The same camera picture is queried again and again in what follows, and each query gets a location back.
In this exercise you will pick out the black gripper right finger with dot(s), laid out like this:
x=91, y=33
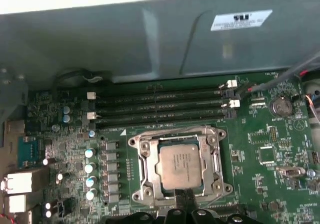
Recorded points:
x=205, y=217

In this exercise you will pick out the silver blue capacitor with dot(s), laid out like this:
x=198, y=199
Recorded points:
x=90, y=195
x=92, y=133
x=90, y=182
x=89, y=153
x=88, y=168

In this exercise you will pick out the silver port block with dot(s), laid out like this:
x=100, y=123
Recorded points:
x=18, y=204
x=17, y=182

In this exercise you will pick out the CPU with silver top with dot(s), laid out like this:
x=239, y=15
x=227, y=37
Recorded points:
x=178, y=166

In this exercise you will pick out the black open PC case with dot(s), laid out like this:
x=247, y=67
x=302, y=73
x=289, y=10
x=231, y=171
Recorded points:
x=100, y=46

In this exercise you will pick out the white barcode label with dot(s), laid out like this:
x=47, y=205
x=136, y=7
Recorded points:
x=241, y=20

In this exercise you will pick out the black power connector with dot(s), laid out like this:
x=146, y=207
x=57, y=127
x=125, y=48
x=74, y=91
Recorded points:
x=65, y=207

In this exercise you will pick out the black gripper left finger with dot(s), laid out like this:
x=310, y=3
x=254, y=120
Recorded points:
x=172, y=217

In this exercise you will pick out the green motherboard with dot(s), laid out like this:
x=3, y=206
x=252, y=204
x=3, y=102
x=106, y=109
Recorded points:
x=246, y=126

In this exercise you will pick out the grey square choke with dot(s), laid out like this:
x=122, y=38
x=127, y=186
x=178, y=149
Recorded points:
x=112, y=156
x=113, y=187
x=113, y=177
x=112, y=145
x=114, y=198
x=112, y=167

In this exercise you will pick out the CPU socket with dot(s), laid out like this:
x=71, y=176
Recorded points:
x=136, y=196

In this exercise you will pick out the metal socket cover frame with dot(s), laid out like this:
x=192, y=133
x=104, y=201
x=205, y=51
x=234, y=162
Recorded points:
x=151, y=164

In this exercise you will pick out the silver coin battery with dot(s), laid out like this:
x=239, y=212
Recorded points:
x=282, y=106

